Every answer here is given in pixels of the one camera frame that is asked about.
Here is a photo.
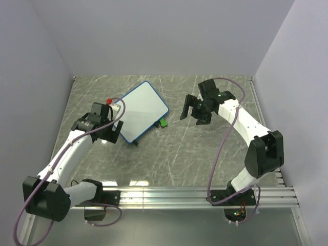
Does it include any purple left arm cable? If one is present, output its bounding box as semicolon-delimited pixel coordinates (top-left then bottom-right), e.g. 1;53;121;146
12;96;126;246

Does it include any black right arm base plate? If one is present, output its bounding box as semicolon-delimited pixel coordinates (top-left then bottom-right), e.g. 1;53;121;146
207;189;258;223

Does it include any aluminium right side rail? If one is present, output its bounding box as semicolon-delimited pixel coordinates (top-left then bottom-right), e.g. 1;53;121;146
248;76;286;187

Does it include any aluminium rail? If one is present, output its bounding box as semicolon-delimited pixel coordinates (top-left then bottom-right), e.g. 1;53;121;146
248;76;286;187
102;187;299;209

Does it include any blue framed whiteboard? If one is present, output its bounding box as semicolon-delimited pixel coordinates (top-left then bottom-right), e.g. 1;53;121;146
115;81;169;144

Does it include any green whiteboard eraser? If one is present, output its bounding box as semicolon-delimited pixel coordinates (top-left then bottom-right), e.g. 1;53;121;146
159;118;168;128

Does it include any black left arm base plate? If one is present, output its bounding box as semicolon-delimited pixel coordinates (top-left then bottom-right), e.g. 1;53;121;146
83;191;121;222

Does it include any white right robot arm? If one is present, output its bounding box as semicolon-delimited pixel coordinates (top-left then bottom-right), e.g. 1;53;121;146
180;91;284;205

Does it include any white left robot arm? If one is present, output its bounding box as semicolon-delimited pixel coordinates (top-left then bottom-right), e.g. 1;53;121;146
23;98;126;222

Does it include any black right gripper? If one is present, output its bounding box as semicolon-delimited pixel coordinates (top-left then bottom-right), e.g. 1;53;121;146
179;94;213;126

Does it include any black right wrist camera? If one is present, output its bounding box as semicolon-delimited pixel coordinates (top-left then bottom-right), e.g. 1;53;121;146
198;78;220;100

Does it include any aluminium front rail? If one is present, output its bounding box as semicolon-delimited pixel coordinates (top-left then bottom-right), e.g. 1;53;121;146
102;187;299;209

